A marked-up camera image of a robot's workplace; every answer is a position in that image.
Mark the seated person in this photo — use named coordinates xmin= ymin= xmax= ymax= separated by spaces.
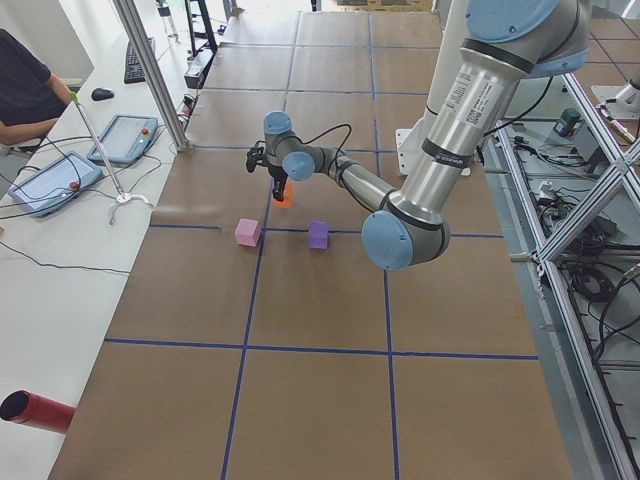
xmin=1 ymin=29 xmax=71 ymax=146

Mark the blue teach pendant far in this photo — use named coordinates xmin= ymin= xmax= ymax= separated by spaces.
xmin=99 ymin=114 xmax=159 ymax=165

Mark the orange foam block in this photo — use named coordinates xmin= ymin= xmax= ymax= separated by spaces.
xmin=272 ymin=183 xmax=294 ymax=209

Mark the black computer mouse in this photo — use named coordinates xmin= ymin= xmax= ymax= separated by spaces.
xmin=91 ymin=87 xmax=114 ymax=101

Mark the blue teach pendant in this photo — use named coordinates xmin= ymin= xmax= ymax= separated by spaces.
xmin=99 ymin=114 xmax=159 ymax=165
xmin=8 ymin=151 xmax=103 ymax=217

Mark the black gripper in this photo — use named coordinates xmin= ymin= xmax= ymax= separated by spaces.
xmin=268 ymin=165 xmax=288 ymax=201

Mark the thin stand with green tip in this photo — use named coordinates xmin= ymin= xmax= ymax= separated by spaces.
xmin=70 ymin=92 xmax=154 ymax=226

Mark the pink foam block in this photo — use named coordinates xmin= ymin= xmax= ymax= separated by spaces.
xmin=234 ymin=218 xmax=262 ymax=247

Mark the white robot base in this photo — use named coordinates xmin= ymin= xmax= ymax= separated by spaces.
xmin=396 ymin=0 xmax=468 ymax=175

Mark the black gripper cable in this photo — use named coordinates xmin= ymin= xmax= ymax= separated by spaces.
xmin=299 ymin=124 xmax=352 ymax=169

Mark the blue teach pendant near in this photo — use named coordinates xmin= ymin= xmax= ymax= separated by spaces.
xmin=8 ymin=151 xmax=103 ymax=217

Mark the aluminium frame rail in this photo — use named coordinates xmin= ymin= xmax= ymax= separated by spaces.
xmin=483 ymin=74 xmax=639 ymax=479

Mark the black keyboard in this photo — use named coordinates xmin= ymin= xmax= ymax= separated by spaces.
xmin=123 ymin=41 xmax=146 ymax=84

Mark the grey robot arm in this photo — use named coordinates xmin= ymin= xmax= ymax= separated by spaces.
xmin=246 ymin=1 xmax=592 ymax=270

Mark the red cylinder tube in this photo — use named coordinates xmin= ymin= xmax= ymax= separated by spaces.
xmin=1 ymin=390 xmax=76 ymax=434

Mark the aluminium frame post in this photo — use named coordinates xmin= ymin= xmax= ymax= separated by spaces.
xmin=113 ymin=0 xmax=189 ymax=152

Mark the purple foam block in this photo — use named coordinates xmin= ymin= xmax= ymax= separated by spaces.
xmin=308 ymin=221 xmax=329 ymax=250

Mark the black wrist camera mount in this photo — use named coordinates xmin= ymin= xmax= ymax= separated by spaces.
xmin=246 ymin=141 xmax=269 ymax=173

